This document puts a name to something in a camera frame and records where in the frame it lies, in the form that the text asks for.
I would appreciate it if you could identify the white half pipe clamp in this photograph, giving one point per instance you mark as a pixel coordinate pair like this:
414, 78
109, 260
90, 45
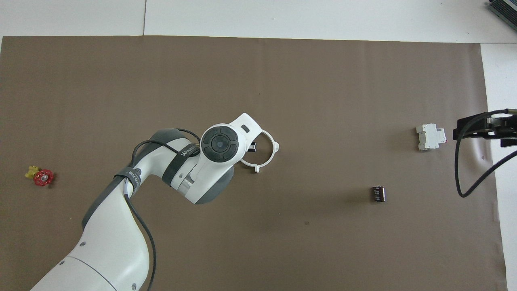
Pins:
277, 147
248, 165

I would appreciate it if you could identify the black cylindrical capacitor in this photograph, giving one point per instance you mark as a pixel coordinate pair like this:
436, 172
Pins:
378, 194

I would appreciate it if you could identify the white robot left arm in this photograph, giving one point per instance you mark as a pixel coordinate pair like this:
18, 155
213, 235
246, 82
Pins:
113, 242

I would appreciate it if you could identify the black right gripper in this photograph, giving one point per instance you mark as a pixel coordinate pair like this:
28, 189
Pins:
507, 125

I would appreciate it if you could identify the brown paper mat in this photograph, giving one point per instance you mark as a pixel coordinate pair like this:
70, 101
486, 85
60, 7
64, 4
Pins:
323, 242

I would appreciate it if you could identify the white circuit breaker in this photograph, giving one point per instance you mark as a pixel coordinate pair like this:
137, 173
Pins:
430, 137

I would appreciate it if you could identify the red handwheel brass valve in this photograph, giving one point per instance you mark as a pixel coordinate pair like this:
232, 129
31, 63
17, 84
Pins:
42, 178

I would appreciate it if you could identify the black ribbed power supply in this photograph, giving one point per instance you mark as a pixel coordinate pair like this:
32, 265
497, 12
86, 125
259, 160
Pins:
505, 10

